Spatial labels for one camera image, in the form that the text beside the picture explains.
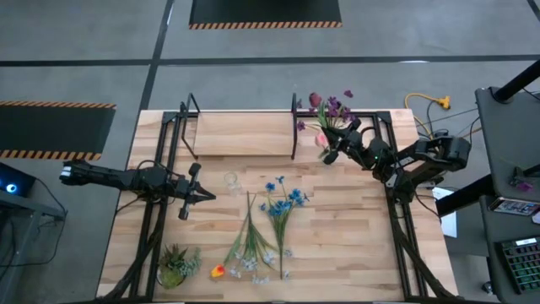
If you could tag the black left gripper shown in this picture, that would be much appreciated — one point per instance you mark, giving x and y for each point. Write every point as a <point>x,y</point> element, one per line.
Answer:
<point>187,192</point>

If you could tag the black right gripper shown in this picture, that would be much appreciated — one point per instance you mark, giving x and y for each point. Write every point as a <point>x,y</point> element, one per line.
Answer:
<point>352,141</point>

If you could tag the pink artificial tulip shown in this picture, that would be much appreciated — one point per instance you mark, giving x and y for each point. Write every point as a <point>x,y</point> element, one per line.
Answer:
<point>321,139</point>

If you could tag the clear glass vase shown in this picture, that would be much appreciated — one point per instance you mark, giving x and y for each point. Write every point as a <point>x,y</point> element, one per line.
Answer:
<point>232,181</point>
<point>320,157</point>

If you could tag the purple artificial flower bunch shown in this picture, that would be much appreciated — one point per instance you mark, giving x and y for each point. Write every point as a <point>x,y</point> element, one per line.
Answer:
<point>333,103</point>

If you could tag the dark red artificial tulip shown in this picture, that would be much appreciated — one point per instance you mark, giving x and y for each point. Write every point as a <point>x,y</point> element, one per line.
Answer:
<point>314,99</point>

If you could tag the white artificial flower bunch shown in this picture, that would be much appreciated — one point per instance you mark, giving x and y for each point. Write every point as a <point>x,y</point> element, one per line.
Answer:
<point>253,240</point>

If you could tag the yellow orange artificial tulip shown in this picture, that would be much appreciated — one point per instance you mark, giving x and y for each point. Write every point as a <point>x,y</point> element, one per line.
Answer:
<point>217,270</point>

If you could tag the blue artificial flower bunch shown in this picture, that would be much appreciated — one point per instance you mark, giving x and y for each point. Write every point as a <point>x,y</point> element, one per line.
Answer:
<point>279,209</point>

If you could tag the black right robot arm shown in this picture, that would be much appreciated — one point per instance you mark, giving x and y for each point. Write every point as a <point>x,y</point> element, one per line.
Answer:
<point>422,156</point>

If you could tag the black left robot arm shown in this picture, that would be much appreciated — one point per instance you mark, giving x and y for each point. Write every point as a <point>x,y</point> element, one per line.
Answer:
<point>105,177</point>

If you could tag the wooden shelf black metal legs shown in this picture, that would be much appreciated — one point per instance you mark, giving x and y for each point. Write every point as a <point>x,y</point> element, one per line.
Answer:
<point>244,133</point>

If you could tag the potted green succulent plant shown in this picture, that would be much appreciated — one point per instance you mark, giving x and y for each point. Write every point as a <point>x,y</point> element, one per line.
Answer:
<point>175,266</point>

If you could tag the black power strip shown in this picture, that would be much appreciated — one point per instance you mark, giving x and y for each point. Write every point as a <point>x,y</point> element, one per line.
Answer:
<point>441,133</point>

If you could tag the black hazard-striped floor mat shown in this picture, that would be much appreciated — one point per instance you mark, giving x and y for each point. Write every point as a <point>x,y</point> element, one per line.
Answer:
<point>266,12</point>
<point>50,131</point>

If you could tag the black desk beam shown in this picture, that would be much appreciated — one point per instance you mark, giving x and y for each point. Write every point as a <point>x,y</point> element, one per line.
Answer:
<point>464,196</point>

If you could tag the white paper sheet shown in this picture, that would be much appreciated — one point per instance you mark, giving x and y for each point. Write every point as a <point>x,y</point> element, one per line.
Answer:
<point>449,224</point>

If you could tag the grey metal stand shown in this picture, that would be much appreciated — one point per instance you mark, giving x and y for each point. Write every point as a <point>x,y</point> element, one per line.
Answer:
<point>29,207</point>

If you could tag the dark grey desk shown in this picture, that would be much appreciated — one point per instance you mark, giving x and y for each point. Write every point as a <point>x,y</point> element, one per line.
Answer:
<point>510,135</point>
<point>493,253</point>

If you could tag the computer tower blue light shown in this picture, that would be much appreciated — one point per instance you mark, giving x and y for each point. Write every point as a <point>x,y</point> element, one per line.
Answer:
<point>17,181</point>

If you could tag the smartphone with lit screen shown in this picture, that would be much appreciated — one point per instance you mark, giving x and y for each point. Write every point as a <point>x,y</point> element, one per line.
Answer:
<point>512,207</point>

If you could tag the black round pole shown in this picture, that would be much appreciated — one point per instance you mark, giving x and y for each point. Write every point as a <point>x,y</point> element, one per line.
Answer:
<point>519,82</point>

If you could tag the small purple flower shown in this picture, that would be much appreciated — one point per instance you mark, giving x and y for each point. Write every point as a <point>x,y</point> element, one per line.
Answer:
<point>524,186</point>

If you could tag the black caster wheel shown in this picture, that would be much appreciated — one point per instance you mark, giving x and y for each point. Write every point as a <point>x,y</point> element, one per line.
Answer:
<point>488,288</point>

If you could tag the backlit black keyboard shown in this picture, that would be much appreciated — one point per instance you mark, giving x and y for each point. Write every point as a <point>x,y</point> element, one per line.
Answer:
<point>521,266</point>

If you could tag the black aluminium rig frame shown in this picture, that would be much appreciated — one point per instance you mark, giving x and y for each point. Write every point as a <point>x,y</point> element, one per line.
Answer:
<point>170,117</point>

